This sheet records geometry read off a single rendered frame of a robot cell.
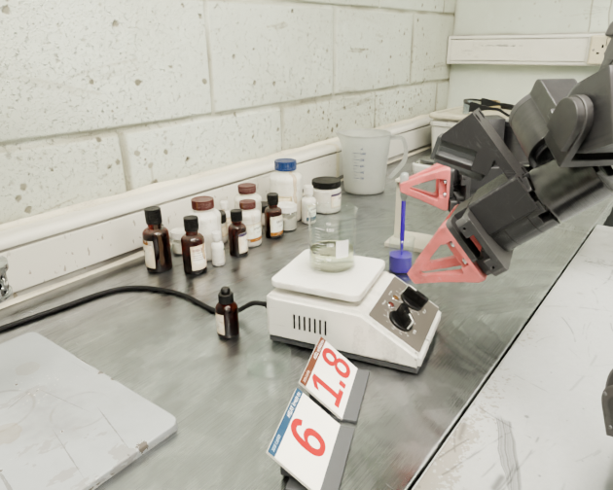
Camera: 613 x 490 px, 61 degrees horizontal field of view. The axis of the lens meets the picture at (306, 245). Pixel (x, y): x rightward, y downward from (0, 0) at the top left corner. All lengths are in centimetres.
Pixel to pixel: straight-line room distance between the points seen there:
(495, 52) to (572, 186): 156
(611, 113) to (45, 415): 58
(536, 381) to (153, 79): 79
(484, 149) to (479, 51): 156
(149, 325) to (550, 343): 53
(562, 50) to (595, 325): 131
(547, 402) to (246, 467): 33
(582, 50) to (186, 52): 132
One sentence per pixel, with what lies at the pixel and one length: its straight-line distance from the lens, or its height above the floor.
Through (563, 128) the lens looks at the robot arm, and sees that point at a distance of 47.
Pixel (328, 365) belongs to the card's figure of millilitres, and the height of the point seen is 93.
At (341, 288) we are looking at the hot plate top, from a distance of 63.
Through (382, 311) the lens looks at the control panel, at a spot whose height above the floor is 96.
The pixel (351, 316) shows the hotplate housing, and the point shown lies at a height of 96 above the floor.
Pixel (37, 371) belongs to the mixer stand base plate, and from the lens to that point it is 70.
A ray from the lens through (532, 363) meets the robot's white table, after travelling 70.
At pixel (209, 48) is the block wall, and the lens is 113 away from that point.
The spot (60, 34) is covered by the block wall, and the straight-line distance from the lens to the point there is 94.
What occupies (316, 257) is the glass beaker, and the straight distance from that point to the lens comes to 66.
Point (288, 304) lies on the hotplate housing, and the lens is 65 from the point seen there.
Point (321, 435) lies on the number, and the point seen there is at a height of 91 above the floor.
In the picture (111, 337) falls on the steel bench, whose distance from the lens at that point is 75.
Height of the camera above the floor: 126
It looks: 21 degrees down
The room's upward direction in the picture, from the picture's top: 1 degrees counter-clockwise
